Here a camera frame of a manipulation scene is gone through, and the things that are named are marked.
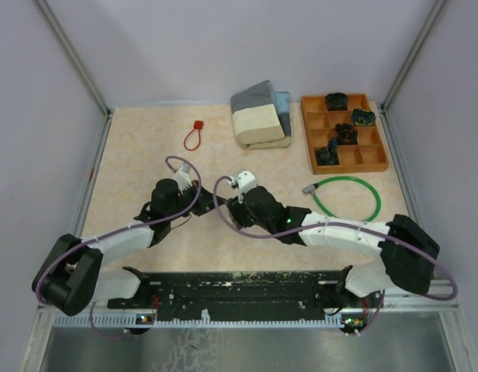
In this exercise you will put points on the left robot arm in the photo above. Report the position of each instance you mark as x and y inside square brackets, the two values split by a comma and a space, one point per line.
[70, 279]

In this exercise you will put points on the folded grey beige cloth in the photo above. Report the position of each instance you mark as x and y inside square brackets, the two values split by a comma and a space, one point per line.
[261, 117]

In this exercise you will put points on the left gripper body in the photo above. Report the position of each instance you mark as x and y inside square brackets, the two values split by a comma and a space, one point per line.
[186, 198]

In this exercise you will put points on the dark rolled item middle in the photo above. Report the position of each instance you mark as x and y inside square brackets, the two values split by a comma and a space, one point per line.
[346, 134]

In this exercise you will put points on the wooden compartment tray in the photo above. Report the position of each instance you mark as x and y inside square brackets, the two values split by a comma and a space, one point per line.
[368, 155]

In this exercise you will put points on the dark rolled item lower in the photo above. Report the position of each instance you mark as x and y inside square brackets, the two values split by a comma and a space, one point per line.
[327, 155]

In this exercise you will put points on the dark rolled item top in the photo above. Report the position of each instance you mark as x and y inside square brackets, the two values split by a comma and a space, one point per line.
[336, 101]

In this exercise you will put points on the dark rolled item right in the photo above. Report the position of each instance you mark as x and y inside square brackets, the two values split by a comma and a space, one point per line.
[362, 117]

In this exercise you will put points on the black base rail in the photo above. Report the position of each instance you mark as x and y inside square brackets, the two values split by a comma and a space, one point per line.
[245, 296]

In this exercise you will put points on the green cable lock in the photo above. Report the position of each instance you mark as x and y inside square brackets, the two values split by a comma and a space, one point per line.
[311, 190]

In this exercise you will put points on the dark rolled item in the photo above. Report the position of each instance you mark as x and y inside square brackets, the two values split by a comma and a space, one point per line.
[327, 155]
[362, 117]
[336, 101]
[346, 134]

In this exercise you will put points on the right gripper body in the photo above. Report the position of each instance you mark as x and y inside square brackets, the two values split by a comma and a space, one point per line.
[243, 217]

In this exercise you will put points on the aluminium frame post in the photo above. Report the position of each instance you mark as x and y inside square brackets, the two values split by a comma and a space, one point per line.
[72, 55]
[436, 13]

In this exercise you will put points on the red cable seal lock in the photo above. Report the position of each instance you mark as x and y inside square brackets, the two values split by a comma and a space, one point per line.
[192, 141]

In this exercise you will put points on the aluminium frame post right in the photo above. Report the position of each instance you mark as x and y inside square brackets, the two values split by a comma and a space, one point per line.
[436, 13]

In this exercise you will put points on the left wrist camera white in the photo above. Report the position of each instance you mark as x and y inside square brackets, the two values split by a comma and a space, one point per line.
[182, 177]

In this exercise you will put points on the aluminium frame post left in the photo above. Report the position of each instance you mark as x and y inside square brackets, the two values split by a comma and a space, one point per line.
[72, 55]

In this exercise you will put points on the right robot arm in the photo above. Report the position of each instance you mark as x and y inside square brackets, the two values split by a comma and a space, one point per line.
[401, 252]

